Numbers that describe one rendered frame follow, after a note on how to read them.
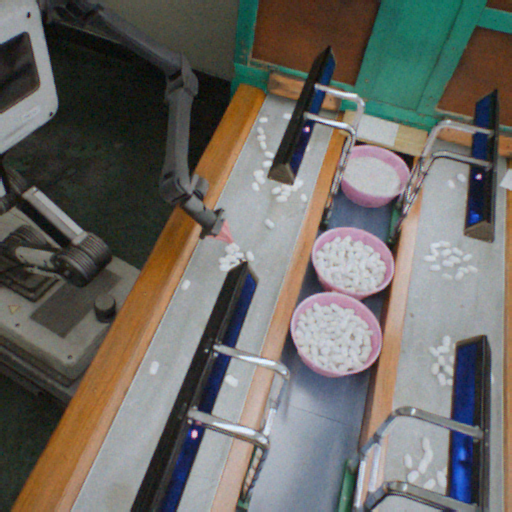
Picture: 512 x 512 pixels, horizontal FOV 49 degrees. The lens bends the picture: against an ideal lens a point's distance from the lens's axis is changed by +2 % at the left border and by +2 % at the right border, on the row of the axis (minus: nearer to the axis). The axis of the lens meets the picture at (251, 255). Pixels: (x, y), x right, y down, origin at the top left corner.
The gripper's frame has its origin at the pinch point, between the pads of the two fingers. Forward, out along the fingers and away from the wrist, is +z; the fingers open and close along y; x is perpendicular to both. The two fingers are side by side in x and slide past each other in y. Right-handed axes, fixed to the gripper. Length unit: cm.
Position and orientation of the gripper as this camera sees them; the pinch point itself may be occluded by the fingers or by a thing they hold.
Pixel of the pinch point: (230, 241)
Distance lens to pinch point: 171.9
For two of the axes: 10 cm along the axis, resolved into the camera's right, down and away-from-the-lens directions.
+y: 2.7, -7.5, 6.1
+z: 6.6, 6.0, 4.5
